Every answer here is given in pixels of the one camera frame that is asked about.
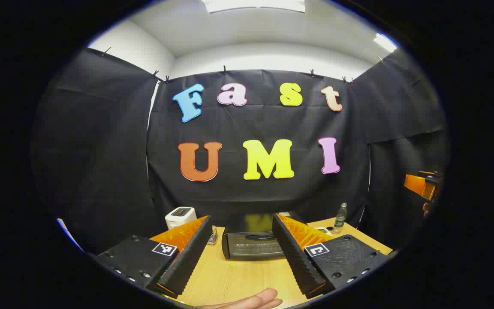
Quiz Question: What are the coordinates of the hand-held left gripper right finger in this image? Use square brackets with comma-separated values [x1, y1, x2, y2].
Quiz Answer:
[271, 213, 393, 300]

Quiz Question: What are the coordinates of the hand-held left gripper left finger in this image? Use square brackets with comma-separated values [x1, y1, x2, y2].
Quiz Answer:
[87, 215, 214, 299]

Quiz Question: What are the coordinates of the black electric oven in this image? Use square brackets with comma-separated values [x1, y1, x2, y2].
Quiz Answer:
[221, 211, 304, 261]

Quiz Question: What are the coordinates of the white toaster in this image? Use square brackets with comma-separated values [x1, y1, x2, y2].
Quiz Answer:
[165, 206, 197, 230]

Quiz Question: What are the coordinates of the clear plastic water bottle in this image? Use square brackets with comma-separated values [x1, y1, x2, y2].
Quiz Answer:
[333, 202, 348, 235]

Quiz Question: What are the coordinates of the small ceiling light panel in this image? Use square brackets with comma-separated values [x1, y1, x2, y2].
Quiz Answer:
[373, 33, 398, 53]

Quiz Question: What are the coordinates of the black backdrop cloth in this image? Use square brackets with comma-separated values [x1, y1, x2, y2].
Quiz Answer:
[30, 47, 449, 258]

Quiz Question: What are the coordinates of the large ceiling light panel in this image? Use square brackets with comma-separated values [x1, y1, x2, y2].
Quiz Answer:
[200, 0, 307, 14]

